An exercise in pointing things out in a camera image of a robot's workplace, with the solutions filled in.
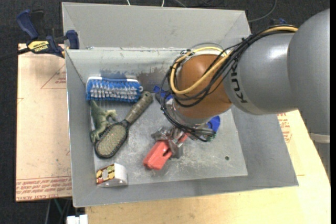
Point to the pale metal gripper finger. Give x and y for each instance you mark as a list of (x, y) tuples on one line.
[(177, 148), (160, 133)]

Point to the red plastic block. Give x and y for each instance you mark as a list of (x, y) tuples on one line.
[(156, 156)]

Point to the blue plastic piece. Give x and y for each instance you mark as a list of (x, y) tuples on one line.
[(214, 123)]

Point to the white box with colourful print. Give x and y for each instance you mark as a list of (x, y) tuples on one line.
[(115, 174)]

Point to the green toy dinosaur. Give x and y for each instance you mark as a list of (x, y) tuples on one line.
[(99, 118)]

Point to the blue scrub brush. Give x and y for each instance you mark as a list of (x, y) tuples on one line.
[(113, 89)]

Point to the grey metal bin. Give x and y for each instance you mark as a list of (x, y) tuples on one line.
[(147, 31)]

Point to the brown cardboard board red print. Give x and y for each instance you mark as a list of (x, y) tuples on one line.
[(42, 118)]

